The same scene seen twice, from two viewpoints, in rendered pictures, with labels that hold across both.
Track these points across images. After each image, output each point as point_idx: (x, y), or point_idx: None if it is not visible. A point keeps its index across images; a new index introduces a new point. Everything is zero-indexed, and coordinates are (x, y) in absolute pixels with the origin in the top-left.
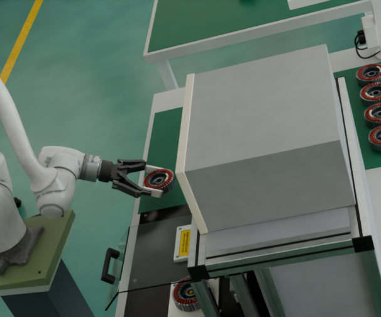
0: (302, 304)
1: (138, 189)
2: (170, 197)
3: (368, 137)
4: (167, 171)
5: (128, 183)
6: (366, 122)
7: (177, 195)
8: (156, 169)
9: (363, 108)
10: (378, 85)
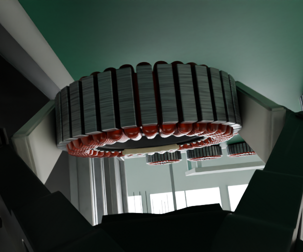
0: None
1: None
2: (121, 39)
3: (166, 160)
4: (187, 149)
5: (14, 242)
6: (201, 150)
7: (127, 55)
8: (243, 130)
9: (235, 142)
10: (253, 153)
